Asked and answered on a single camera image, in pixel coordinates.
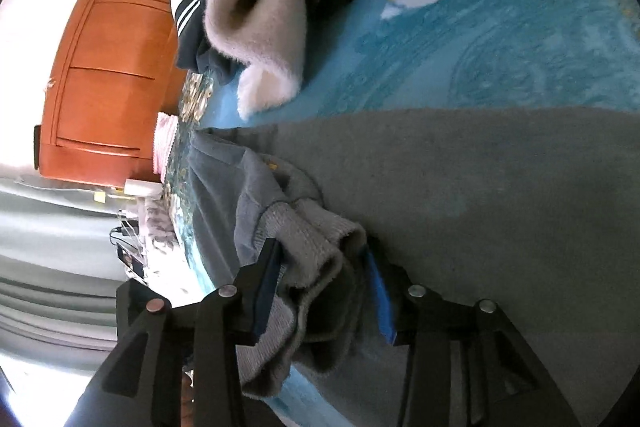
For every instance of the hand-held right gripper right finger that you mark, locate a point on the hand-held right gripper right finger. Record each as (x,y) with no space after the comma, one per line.
(380,304)

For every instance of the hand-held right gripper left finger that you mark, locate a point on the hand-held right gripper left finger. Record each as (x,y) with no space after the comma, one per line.
(267,289)

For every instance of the grey fleece sweatshirt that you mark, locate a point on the grey fleece sweatshirt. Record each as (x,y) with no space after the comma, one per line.
(475,182)

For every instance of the white patterned cloth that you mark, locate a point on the white patterned cloth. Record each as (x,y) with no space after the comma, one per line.
(155,227)

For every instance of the dark phone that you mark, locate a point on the dark phone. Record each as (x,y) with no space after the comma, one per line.
(131,262)

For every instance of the white charger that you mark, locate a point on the white charger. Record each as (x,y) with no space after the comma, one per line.
(140,188)

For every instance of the pink checked cloth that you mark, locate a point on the pink checked cloth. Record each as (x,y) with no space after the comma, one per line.
(162,142)

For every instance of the grey curtain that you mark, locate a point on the grey curtain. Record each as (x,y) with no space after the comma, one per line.
(50,232)

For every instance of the beige fleece garment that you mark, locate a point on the beige fleece garment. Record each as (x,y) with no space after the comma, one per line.
(270,32)

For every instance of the dark jacket with white stripes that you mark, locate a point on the dark jacket with white stripes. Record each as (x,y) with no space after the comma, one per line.
(187,37)

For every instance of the small white clip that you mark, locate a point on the small white clip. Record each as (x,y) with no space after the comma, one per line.
(50,83)

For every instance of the wooden headboard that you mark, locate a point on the wooden headboard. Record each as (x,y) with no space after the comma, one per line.
(110,32)

